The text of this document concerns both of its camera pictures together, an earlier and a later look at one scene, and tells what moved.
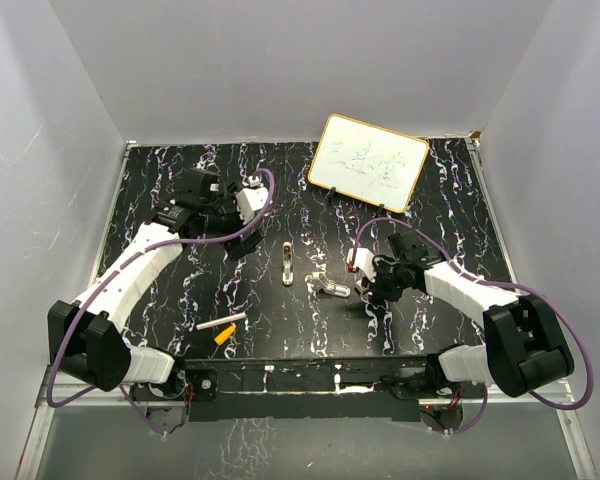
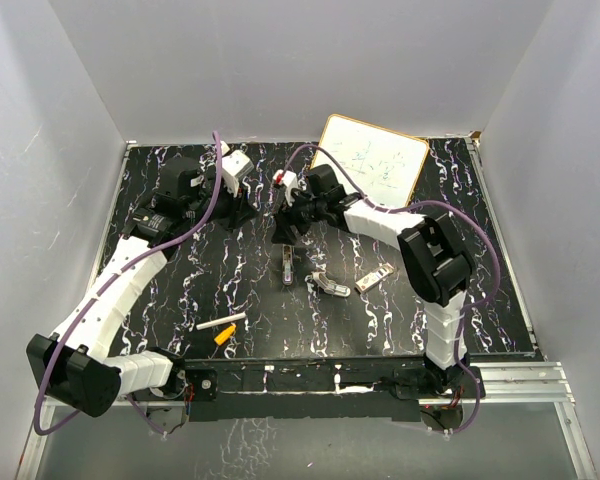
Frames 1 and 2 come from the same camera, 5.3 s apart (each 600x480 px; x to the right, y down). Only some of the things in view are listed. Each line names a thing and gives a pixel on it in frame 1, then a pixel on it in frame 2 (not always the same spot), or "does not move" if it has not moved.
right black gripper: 376,287 to 286,218
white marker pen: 220,321 does not move
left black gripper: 237,247 to 239,211
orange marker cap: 225,334 does not move
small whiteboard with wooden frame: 368,162 does not move
